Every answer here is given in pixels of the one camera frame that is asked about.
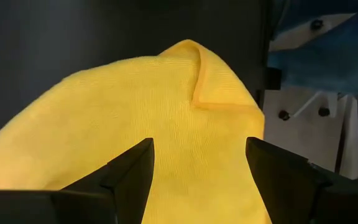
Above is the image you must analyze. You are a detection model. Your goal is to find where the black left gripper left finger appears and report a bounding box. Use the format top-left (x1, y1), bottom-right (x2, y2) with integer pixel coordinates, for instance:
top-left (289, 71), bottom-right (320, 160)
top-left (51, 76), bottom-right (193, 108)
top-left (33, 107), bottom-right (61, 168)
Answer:
top-left (0, 138), bottom-right (155, 224)

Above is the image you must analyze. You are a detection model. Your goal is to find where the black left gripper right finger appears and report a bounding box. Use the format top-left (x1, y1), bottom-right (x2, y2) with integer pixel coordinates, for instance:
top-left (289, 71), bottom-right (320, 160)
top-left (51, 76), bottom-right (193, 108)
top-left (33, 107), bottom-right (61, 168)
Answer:
top-left (246, 136), bottom-right (358, 224)

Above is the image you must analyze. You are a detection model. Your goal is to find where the black table frame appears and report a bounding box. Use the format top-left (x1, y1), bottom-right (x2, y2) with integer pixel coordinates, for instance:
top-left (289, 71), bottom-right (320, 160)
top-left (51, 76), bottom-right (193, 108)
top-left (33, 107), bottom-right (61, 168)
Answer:
top-left (255, 0), bottom-right (284, 110)

